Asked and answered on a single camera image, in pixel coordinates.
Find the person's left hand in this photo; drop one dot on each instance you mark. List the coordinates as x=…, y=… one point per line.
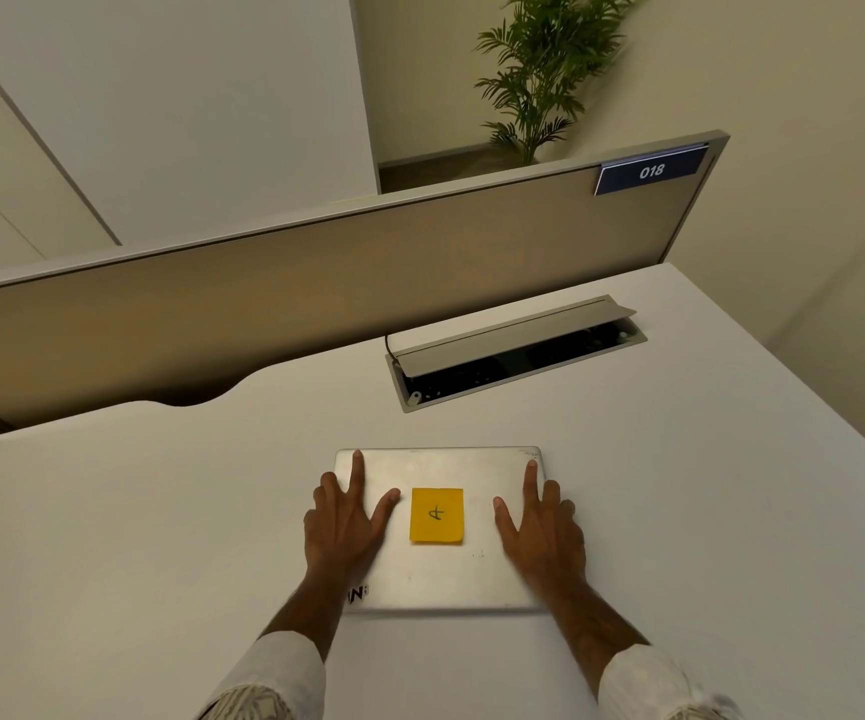
x=338, y=532

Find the person's right hand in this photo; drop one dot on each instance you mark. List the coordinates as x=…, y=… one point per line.
x=548, y=547

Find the person's left thumb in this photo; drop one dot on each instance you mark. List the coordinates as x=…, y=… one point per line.
x=386, y=508

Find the person's right thumb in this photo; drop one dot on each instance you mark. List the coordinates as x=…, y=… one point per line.
x=504, y=515

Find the silver laptop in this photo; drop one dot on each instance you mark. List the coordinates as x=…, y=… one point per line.
x=440, y=573

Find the person's right forearm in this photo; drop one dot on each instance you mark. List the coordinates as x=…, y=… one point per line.
x=620, y=652

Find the person's left forearm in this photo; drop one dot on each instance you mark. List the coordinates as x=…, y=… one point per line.
x=293, y=644

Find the yellow sticky note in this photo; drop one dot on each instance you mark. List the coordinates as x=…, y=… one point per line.
x=437, y=515

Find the beige desk divider panel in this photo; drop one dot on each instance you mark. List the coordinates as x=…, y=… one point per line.
x=290, y=292

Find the blue desk sign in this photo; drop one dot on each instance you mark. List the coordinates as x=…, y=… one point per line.
x=650, y=172

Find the green potted plant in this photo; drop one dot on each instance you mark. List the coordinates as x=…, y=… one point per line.
x=537, y=74

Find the white cabinet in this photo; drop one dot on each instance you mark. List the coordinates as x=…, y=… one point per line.
x=177, y=104

